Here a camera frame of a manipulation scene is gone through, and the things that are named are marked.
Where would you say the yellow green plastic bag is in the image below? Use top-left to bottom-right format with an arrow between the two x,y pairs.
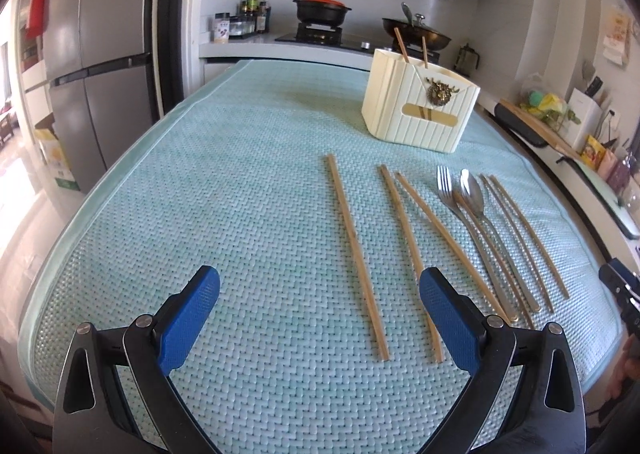
520,83 -> 582,126

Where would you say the pink packet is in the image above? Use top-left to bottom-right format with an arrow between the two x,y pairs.
600,148 -> 623,181

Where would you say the purple packet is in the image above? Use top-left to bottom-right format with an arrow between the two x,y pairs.
611,157 -> 640,197

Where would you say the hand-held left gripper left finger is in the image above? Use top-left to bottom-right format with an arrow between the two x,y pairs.
52,265 -> 221,454

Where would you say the dark wok with lid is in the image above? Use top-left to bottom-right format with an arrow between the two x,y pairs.
382,2 -> 452,50

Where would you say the black gas stove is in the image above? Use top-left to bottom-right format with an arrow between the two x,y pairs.
274,23 -> 441,61

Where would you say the steel fork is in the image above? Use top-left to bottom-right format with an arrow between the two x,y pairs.
436,165 -> 519,324

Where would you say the steel spoon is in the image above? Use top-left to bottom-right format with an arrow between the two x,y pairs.
459,168 -> 543,312

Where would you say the black pot with red lid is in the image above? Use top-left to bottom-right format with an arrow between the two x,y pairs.
292,0 -> 352,28

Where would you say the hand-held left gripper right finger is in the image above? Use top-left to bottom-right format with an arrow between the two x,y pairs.
419,267 -> 586,454

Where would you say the teal woven table mat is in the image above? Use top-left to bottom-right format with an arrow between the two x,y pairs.
17,59 -> 626,454

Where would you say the wall poster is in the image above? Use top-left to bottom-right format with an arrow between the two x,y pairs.
602,4 -> 632,68

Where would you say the white kitchen counter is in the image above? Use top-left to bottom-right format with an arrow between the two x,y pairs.
199,32 -> 496,85

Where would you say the yellow snack packet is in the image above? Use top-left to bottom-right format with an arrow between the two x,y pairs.
581,134 -> 607,170

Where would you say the wooden cutting board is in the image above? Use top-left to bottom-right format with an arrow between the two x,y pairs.
497,98 -> 582,161

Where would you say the red hanging pouch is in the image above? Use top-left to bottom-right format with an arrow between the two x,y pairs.
26,0 -> 52,38

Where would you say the glass jug with dark frame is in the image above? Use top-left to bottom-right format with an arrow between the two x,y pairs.
456,43 -> 481,78

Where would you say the cream ribbed utensil holder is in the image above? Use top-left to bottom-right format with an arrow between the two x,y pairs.
361,48 -> 482,155

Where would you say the grey refrigerator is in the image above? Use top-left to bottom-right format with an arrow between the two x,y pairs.
20,0 -> 166,180

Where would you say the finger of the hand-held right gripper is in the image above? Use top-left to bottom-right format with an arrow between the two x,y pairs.
598,258 -> 640,330

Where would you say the white green cardboard box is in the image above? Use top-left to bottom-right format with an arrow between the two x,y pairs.
34,127 -> 84,193

